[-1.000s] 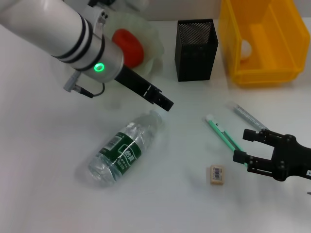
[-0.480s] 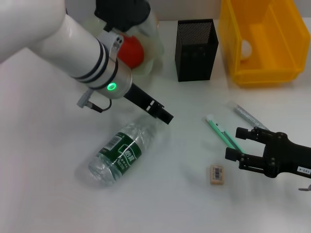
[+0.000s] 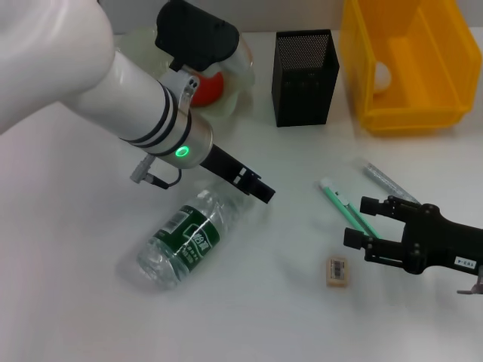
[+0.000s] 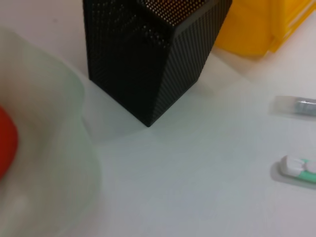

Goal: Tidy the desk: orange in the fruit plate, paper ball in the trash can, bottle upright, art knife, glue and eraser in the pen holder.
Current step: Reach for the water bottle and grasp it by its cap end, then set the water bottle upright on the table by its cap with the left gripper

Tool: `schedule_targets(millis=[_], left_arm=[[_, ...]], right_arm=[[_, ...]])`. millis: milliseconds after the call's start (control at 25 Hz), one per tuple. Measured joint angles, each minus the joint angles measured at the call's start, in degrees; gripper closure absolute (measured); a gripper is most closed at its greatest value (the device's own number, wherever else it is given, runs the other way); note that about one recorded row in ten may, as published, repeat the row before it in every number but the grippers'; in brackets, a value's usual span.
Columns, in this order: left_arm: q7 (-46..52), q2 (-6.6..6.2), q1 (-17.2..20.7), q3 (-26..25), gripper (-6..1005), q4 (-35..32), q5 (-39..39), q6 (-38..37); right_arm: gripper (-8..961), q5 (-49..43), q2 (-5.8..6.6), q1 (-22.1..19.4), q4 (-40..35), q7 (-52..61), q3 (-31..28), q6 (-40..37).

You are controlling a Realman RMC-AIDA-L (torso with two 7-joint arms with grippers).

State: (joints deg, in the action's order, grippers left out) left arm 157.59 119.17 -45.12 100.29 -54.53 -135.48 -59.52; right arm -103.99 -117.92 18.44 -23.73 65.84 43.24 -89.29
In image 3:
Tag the clear green-label water bottle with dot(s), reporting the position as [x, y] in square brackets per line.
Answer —
[188, 237]

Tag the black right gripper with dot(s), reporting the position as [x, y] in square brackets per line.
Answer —
[434, 241]

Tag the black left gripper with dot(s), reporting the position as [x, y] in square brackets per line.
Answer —
[226, 166]

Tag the beige barcode eraser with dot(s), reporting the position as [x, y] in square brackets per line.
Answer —
[336, 269]

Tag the orange toy fruit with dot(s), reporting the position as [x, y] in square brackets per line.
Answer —
[207, 90]

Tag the black mesh pen holder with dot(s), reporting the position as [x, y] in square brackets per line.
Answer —
[302, 94]

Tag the green utility knife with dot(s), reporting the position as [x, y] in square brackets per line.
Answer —
[339, 200]

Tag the yellow plastic bin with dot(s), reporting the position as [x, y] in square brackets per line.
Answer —
[415, 75]

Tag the green glass fruit plate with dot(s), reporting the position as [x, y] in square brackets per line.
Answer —
[237, 83]

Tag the silver grey pen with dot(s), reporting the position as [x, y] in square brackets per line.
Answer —
[385, 181]

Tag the white paper ball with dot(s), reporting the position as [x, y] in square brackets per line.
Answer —
[383, 75]

